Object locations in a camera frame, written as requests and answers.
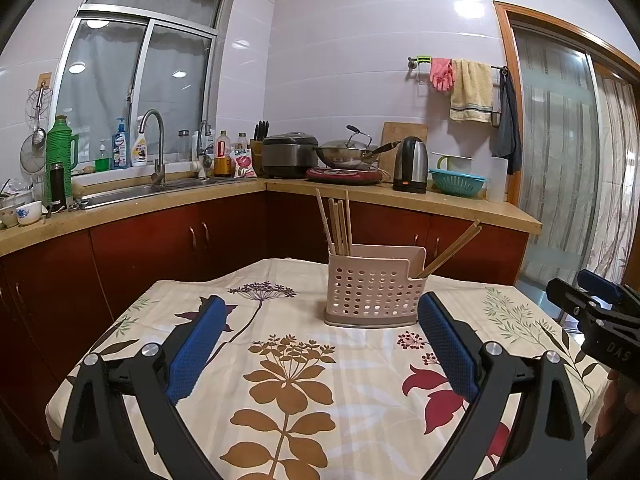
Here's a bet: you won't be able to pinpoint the metal mesh strainer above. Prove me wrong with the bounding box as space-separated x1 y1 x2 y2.
20 135 48 173

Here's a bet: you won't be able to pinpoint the pink snack bag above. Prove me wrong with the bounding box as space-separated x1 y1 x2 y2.
230 147 258 179

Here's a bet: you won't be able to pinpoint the patterned curtain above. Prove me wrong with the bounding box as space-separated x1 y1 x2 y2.
592 72 640 291

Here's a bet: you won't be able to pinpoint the wooden cutting board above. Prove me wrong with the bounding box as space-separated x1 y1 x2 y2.
381 121 429 173

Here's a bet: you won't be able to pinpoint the sliding window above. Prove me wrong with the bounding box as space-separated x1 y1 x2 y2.
52 0 236 163

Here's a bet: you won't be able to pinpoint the white basin with green handle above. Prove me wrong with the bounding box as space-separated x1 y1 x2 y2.
431 152 474 172

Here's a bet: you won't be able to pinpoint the small steel faucet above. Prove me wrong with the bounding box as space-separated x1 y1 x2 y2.
196 121 213 178

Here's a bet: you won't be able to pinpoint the yellow towel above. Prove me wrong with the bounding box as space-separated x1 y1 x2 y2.
449 59 493 123

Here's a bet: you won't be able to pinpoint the knife block with knives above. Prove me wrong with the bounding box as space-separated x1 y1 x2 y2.
249 121 271 176

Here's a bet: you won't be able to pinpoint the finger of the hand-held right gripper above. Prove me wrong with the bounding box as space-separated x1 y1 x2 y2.
576 269 626 303
545 276 608 333

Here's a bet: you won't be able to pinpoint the metal ladle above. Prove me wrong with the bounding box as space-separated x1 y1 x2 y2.
31 85 53 145

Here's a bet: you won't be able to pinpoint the white plastic bottle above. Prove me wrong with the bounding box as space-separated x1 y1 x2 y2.
191 130 216 161

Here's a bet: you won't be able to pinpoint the teal colander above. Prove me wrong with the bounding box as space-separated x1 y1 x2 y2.
429 168 488 195

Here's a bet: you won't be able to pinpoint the white bowl with blue print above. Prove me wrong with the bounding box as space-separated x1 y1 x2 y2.
16 201 43 226

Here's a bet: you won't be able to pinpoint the white spray bottle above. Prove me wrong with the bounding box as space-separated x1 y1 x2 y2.
131 116 150 167

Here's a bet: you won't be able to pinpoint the floral tablecloth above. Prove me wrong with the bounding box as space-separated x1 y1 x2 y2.
46 257 611 480

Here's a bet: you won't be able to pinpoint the steel electric kettle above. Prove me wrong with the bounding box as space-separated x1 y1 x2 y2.
392 136 430 194

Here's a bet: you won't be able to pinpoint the pink rubber gloves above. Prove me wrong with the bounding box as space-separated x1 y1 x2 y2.
430 58 455 92

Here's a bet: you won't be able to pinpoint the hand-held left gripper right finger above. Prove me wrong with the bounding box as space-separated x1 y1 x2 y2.
417 291 588 480

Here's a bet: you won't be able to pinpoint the steel sink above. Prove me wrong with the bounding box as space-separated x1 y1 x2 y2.
75 177 236 208

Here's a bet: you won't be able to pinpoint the dark grey cloth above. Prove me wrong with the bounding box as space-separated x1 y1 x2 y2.
491 72 522 175

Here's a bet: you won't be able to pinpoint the dark flask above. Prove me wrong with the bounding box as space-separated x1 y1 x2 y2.
48 161 68 209

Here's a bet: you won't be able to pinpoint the glass door with wooden frame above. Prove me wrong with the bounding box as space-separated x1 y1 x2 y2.
492 0 640 321

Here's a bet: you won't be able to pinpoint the amber oil bottle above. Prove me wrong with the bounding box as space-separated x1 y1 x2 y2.
214 131 233 177

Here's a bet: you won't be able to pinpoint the steel wok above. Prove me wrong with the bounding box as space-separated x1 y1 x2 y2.
314 140 402 171

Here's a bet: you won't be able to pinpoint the white plastic container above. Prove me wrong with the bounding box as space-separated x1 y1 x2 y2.
487 156 509 204

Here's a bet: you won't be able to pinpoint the green thermos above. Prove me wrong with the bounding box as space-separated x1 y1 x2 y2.
46 115 79 206

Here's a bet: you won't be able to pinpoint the grey rice cooker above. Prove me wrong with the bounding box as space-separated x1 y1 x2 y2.
261 132 320 180

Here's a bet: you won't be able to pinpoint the red cabinet with beige countertop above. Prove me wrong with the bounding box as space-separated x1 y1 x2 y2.
0 177 543 441

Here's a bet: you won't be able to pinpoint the tall steel faucet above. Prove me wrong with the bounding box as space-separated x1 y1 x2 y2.
137 109 167 186

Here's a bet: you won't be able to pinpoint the pink perforated utensil holder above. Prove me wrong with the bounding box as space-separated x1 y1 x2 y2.
324 245 427 328

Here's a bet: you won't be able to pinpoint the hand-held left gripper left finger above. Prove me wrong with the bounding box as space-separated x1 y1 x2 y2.
59 295 228 480

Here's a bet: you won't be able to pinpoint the metal towel rack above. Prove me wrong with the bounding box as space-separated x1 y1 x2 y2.
407 56 508 83

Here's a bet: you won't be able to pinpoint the red induction cooktop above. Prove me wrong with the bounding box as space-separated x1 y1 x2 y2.
305 166 393 187

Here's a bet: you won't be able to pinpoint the blue dish soap bottle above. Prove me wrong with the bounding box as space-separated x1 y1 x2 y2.
111 117 130 169

